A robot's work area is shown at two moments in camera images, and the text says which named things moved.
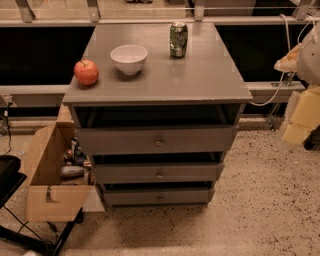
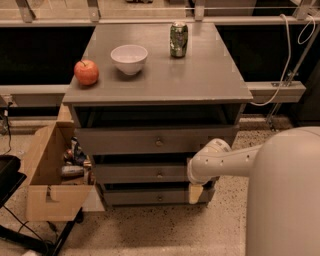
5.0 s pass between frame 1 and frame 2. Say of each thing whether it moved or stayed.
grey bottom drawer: stayed
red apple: stayed
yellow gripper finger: moved
